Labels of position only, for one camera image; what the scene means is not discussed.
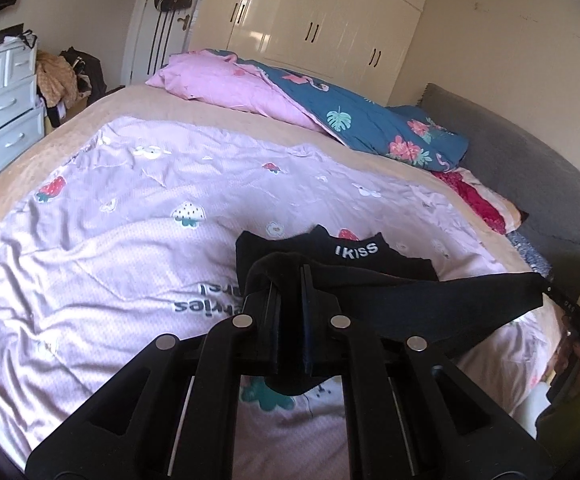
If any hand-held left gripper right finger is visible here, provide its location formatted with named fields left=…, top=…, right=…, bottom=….
left=299, top=264, right=557, bottom=480

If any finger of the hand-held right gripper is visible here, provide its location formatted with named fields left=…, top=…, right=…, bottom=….
left=539, top=272, right=580, bottom=317

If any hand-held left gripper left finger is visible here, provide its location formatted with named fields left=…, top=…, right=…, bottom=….
left=25, top=272, right=285, bottom=480

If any black long-sleeved shirt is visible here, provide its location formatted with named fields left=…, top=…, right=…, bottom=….
left=235, top=225, right=544, bottom=397

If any person's right forearm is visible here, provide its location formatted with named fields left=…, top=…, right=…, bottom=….
left=536, top=372, right=580, bottom=457

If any blue patterned pillow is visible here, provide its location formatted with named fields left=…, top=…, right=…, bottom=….
left=507, top=230, right=555, bottom=282

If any red floral pillow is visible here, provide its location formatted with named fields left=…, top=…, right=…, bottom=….
left=430, top=167, right=531, bottom=237

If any grey padded headboard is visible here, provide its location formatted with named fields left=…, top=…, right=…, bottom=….
left=420, top=82, right=580, bottom=307

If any pink strawberry print blanket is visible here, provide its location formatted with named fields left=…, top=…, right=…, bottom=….
left=0, top=115, right=563, bottom=471

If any pink and teal floral duvet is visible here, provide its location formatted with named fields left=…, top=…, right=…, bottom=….
left=145, top=49, right=471, bottom=172

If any cream door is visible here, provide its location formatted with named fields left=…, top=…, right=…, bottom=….
left=122, top=0, right=207, bottom=89

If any white drawer cabinet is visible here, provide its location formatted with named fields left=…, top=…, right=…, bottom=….
left=0, top=42, right=47, bottom=187

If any cream wardrobe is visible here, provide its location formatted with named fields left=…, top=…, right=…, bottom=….
left=187, top=0, right=432, bottom=109

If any black paper bag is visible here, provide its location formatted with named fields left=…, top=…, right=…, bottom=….
left=0, top=24, right=39, bottom=49

